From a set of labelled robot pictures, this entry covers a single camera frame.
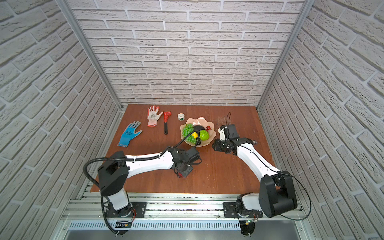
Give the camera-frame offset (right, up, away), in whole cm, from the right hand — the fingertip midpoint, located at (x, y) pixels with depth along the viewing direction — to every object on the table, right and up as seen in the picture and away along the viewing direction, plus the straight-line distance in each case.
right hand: (215, 144), depth 86 cm
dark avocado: (-10, +9, +16) cm, 21 cm away
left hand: (-16, -12, -2) cm, 21 cm away
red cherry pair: (-19, -13, -14) cm, 27 cm away
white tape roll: (-23, +17, +24) cm, 38 cm away
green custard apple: (-6, +5, +8) cm, 11 cm away
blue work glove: (-59, +5, +16) cm, 61 cm away
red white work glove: (-45, +18, +27) cm, 56 cm away
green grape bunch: (-17, +9, +11) cm, 22 cm away
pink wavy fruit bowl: (-8, +14, +19) cm, 25 cm away
